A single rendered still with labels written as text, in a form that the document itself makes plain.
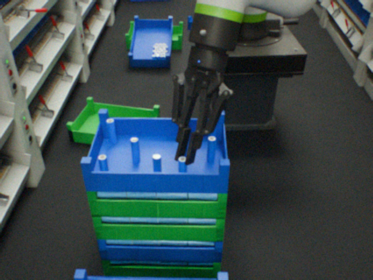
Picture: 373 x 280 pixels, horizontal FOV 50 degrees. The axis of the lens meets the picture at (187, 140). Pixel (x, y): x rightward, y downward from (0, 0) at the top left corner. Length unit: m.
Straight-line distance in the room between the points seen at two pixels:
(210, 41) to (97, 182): 0.37
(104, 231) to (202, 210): 0.24
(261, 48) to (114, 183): 0.76
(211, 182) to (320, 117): 0.97
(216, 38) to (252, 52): 0.62
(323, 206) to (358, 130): 0.47
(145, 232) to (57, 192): 0.49
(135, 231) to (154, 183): 0.16
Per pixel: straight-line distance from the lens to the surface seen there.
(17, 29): 1.31
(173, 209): 0.88
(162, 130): 0.99
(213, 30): 0.75
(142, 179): 0.83
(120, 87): 1.87
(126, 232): 0.96
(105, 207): 0.90
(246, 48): 1.39
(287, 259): 1.17
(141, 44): 2.15
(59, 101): 1.63
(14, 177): 1.31
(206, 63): 0.76
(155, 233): 0.95
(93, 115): 1.68
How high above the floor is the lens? 0.92
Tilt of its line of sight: 37 degrees down
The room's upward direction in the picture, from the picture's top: straight up
